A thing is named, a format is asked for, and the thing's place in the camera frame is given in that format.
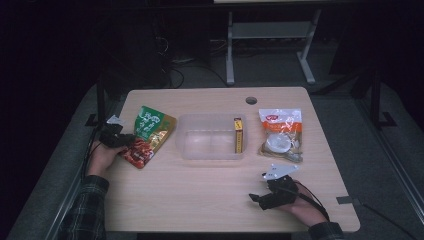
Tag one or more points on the grey tape strip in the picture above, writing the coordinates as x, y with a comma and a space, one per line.
346, 200

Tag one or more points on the grey metal rail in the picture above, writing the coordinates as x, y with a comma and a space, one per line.
66, 200
396, 166

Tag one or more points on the orange and white food packet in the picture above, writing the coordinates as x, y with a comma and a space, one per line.
281, 133

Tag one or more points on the clear plastic container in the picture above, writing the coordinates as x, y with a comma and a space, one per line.
206, 136

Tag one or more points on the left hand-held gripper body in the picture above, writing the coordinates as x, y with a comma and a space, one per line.
113, 136

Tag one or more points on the small pink box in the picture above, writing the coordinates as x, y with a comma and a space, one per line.
238, 136

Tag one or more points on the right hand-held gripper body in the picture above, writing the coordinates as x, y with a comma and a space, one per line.
281, 195

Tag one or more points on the grey metal table frame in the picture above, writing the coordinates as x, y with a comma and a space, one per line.
271, 29

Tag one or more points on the person's left hand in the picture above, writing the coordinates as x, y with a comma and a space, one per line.
100, 160

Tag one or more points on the black metal stand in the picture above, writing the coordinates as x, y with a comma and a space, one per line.
100, 100
376, 100

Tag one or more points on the green and red snack packet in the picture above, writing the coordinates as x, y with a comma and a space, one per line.
151, 133

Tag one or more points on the person's right hand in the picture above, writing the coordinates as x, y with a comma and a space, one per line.
308, 211

